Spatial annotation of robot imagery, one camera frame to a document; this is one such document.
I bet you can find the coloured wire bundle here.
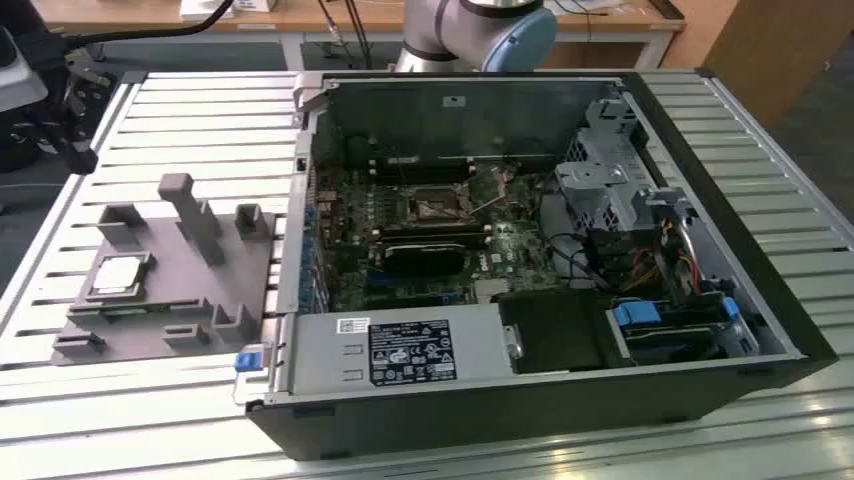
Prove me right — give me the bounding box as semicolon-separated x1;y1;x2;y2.
623;218;703;297

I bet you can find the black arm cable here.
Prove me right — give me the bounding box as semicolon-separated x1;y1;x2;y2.
65;0;238;52

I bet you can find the silver power supply unit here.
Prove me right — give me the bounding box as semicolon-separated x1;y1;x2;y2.
284;304;520;395

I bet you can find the CPU socket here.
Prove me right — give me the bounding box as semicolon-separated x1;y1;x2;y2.
398;186;478;224

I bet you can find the silver metal drive cage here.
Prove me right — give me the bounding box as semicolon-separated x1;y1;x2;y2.
551;97;703;234

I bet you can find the wooden desk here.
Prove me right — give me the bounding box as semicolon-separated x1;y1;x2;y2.
38;0;687;72

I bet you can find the blue disk carrier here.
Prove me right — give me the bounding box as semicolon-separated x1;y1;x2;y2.
611;298;663;332

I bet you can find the metal socket cover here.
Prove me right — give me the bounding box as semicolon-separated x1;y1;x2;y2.
465;164;521;214

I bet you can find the white box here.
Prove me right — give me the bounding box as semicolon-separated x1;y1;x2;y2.
178;0;236;23

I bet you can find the wooden cabinet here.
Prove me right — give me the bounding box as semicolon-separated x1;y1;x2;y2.
663;0;854;129

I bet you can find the green RAM stick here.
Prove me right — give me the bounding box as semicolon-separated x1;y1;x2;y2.
98;305;169;318

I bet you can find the black plastic fan shroud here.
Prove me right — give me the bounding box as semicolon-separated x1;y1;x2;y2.
496;288;632;376

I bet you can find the black open PC case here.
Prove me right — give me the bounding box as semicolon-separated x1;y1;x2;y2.
242;67;839;462

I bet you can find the black expansion card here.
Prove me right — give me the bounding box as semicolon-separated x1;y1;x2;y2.
381;241;469;276

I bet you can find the silver square CPU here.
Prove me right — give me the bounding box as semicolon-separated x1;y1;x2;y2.
90;255;150;294

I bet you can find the black RAM slot pair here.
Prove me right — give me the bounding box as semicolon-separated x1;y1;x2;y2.
370;154;469;183
374;223;489;245

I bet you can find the grey plastic parts rack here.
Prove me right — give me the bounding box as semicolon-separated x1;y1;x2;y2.
50;172;278;369

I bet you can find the green motherboard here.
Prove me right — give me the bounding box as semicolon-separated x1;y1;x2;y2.
309;159;576;314

